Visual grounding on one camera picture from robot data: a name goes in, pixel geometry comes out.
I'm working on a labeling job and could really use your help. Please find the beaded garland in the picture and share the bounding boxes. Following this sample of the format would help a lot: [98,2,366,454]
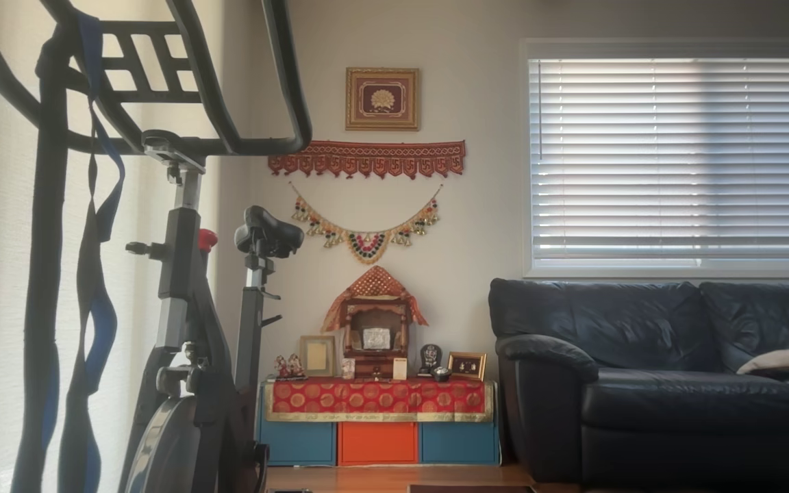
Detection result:
[288,181,444,266]

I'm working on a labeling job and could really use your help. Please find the wooden shrine with canopy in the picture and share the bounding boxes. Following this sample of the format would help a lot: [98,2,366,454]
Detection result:
[321,266,429,381]

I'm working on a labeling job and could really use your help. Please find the dark idol plaque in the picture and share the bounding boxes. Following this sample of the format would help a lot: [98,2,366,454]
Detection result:
[418,344,443,377]

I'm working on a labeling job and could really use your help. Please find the red gold patterned cloth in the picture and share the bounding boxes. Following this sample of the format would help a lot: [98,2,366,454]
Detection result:
[263,379,495,422]

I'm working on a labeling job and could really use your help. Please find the small figurines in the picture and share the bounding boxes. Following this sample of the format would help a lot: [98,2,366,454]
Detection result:
[273,354,308,381]

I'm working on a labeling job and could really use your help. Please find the blue and orange cabinet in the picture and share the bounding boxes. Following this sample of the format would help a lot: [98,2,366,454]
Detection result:
[256,382,501,468]

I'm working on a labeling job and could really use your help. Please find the black exercise bike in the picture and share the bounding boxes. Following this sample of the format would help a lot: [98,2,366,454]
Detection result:
[0,0,313,493]

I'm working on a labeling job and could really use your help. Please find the sheer white curtain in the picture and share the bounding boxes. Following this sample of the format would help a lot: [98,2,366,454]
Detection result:
[0,0,224,493]

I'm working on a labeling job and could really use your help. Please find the black leather sofa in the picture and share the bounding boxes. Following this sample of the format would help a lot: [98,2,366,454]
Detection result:
[488,277,789,490]

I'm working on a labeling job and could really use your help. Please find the white window blind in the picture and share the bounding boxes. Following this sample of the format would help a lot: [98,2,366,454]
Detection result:
[523,40,789,278]

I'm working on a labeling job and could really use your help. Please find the red embroidered wall hanging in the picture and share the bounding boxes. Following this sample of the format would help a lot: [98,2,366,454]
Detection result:
[268,140,467,181]

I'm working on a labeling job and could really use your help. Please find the pale picture frame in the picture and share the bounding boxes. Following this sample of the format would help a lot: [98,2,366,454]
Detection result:
[299,334,337,378]

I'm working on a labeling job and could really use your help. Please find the small gold picture frame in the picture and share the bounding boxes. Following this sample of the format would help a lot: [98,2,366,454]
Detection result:
[447,351,488,382]

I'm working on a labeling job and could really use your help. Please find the gold framed wall picture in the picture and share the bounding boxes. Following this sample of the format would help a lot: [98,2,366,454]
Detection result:
[345,66,421,132]

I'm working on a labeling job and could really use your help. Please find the blue black strap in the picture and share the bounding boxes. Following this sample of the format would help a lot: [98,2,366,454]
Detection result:
[59,10,127,493]
[11,27,70,493]

